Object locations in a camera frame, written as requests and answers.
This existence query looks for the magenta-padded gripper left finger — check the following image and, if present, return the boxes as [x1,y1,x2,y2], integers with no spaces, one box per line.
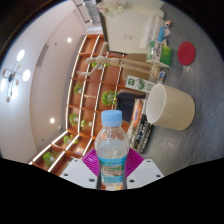
[59,148,102,190]

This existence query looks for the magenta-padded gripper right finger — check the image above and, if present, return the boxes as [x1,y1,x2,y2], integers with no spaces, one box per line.
[124,148,165,190]

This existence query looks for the clear blue-capped water bottle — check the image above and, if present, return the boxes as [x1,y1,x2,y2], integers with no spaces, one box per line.
[94,109,131,191]

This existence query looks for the stack of dark books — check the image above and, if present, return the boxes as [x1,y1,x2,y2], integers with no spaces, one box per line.
[126,98,155,154]

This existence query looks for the dark office chair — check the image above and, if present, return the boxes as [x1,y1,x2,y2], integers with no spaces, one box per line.
[115,91,138,124]

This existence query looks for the cream ceramic mug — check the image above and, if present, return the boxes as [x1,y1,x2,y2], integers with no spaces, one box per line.
[145,83,196,131]

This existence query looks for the wooden shelf unit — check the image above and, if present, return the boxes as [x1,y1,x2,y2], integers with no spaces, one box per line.
[29,33,158,177]

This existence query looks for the small painted stone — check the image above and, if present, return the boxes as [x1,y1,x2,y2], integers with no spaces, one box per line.
[156,70,167,84]

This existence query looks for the tan chair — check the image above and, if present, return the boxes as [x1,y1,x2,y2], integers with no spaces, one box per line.
[121,53,151,83]

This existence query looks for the small green white box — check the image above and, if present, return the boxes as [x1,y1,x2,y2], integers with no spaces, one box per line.
[145,39,173,68]

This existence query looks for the ceiling air vent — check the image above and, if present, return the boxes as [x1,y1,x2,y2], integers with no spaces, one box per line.
[35,43,49,68]

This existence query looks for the flat round red coaster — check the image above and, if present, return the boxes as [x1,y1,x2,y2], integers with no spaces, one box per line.
[177,41,197,67]

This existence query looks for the ceiling lights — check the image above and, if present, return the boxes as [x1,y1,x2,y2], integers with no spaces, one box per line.
[0,36,73,124]

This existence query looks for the white partition with dark top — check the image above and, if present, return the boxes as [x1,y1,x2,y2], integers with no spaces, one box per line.
[99,6,158,56]

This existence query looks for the grey curtain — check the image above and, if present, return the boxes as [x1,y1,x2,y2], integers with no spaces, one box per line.
[83,0,101,24]

